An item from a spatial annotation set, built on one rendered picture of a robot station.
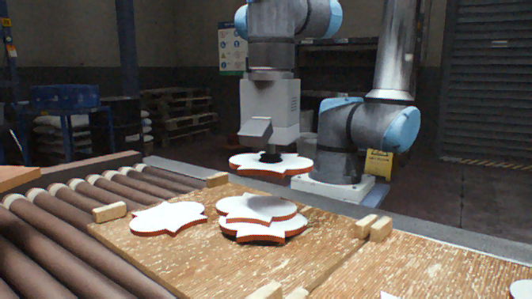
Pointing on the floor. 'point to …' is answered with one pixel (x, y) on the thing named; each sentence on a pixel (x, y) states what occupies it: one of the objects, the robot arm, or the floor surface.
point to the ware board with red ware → (233, 144)
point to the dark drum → (134, 131)
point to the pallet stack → (176, 114)
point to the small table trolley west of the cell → (61, 126)
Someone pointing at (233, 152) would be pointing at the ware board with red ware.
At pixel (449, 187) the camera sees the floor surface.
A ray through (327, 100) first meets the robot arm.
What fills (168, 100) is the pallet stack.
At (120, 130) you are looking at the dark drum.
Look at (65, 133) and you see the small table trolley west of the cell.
